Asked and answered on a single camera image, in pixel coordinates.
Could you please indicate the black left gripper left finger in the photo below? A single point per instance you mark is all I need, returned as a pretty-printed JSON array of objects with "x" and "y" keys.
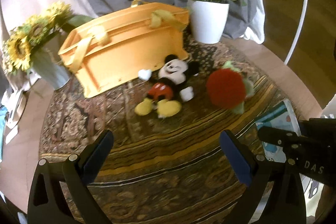
[{"x": 47, "y": 203}]

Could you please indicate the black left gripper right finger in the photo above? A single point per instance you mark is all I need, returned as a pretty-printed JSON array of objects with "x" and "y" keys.
[{"x": 286, "y": 203}]

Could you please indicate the cartoon printed white bag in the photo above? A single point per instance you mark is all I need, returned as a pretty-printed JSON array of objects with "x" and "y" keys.
[{"x": 282, "y": 117}]

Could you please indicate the green plush toy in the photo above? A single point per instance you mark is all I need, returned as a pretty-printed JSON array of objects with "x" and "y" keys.
[{"x": 248, "y": 84}]

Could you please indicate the blue cloth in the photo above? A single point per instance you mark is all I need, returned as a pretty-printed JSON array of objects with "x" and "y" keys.
[{"x": 3, "y": 119}]

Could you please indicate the red strawberry plush toy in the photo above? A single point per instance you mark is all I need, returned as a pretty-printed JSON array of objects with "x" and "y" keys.
[{"x": 225, "y": 88}]

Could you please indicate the patterned brown rug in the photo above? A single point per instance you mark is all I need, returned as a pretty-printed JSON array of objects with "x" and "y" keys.
[{"x": 169, "y": 170}]

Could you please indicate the grey ribbed flower vase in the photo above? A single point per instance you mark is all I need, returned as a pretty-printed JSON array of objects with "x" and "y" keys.
[{"x": 56, "y": 75}]

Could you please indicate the sunflower bouquet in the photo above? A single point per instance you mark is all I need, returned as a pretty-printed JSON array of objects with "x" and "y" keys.
[{"x": 37, "y": 30}]

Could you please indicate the Mickey Mouse plush toy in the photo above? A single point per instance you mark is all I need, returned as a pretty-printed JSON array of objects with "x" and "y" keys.
[{"x": 169, "y": 89}]

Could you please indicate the orange storage basket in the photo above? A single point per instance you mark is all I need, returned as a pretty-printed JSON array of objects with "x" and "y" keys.
[{"x": 110, "y": 50}]

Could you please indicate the white plant pot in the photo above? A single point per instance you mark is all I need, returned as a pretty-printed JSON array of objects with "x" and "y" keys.
[{"x": 208, "y": 20}]

